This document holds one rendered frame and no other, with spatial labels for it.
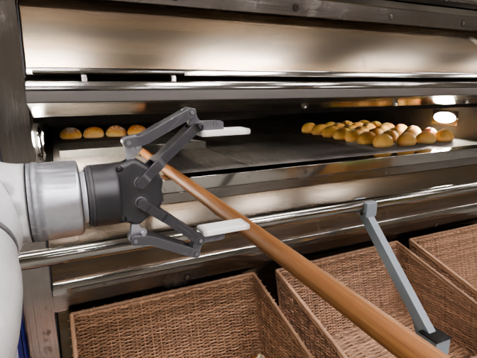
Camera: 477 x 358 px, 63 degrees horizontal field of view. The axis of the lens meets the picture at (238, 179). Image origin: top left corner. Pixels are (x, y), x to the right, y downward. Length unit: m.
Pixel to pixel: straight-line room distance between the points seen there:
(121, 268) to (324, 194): 0.71
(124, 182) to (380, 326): 0.33
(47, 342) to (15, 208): 0.81
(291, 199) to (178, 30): 0.63
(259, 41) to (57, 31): 0.53
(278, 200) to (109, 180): 0.88
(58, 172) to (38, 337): 0.81
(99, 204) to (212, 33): 0.76
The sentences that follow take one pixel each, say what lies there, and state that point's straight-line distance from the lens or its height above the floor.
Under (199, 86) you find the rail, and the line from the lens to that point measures 0.95.
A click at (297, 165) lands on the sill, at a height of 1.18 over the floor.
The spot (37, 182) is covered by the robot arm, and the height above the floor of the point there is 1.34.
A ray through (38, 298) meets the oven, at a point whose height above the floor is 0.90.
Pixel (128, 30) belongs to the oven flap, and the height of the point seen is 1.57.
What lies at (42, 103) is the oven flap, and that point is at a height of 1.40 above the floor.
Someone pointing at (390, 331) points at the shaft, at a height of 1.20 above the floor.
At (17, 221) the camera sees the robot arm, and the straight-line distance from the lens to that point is 0.45.
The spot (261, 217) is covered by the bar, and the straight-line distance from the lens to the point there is 0.80.
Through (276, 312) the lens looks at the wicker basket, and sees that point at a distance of 1.19.
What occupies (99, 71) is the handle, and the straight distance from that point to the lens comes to 0.94.
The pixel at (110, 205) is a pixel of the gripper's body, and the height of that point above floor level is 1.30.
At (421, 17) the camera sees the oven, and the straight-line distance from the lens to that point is 1.58.
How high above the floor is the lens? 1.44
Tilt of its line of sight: 14 degrees down
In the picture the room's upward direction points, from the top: straight up
